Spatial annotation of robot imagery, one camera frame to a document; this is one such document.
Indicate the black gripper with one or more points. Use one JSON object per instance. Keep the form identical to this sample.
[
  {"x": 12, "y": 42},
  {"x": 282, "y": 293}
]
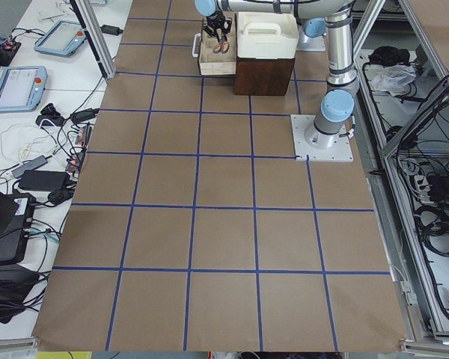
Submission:
[{"x": 215, "y": 22}]

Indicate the grey orange scissors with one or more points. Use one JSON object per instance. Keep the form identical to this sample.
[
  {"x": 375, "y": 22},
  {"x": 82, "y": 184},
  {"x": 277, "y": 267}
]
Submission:
[{"x": 222, "y": 47}]

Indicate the white drawer handle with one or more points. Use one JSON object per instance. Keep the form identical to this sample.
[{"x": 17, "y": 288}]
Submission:
[{"x": 196, "y": 45}]

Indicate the dark wooden drawer box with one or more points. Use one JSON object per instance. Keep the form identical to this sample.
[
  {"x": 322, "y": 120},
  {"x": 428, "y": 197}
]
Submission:
[{"x": 253, "y": 77}]

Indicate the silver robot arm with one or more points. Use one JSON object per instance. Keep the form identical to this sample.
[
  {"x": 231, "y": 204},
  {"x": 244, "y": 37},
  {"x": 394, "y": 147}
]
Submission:
[{"x": 338, "y": 103}]

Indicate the cream plastic tray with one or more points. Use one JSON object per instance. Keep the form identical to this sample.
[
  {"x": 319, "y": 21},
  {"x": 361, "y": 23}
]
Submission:
[{"x": 266, "y": 35}]

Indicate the black power adapter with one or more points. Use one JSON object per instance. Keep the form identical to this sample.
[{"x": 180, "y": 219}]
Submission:
[{"x": 110, "y": 29}]

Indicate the far blue teach pendant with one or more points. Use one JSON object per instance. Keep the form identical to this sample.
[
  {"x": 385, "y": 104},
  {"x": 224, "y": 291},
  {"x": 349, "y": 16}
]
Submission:
[{"x": 62, "y": 39}]

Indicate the blue teach pendant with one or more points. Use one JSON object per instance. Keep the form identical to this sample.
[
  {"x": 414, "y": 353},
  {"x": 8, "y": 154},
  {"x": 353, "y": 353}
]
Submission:
[
  {"x": 62, "y": 39},
  {"x": 21, "y": 88}
]

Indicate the white crumpled cloth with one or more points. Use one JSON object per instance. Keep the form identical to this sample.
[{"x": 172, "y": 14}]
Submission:
[{"x": 395, "y": 80}]

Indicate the near blue teach pendant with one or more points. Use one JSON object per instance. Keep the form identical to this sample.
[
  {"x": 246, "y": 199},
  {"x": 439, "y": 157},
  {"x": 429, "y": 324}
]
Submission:
[{"x": 21, "y": 88}]

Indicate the large black power brick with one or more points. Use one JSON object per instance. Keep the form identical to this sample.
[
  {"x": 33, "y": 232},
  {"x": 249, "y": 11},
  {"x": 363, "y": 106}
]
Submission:
[{"x": 43, "y": 180}]

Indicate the black laptop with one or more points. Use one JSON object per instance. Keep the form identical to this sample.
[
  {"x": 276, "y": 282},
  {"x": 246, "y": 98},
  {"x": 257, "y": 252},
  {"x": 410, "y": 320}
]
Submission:
[{"x": 16, "y": 215}]

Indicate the aluminium frame post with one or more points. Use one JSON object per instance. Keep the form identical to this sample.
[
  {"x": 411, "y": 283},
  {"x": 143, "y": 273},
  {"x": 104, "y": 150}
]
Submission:
[{"x": 89, "y": 23}]

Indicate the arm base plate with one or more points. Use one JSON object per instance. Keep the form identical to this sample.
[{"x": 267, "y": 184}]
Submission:
[{"x": 311, "y": 145}]

